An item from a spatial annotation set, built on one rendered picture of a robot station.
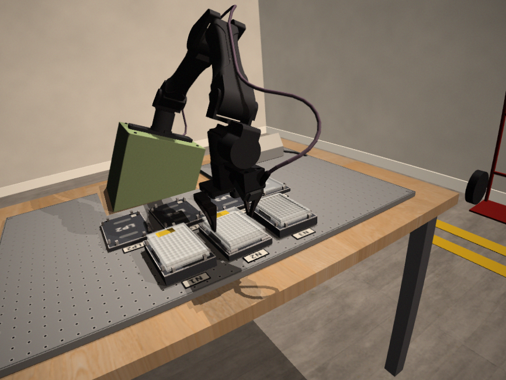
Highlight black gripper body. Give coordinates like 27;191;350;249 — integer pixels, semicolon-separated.
193;158;240;204

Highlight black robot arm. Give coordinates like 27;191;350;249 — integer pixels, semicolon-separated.
128;9;266;202

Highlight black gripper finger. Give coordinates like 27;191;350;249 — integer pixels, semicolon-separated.
194;198;217;232
244;190;264;218

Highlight white control panel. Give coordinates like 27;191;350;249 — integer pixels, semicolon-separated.
257;133;300;163

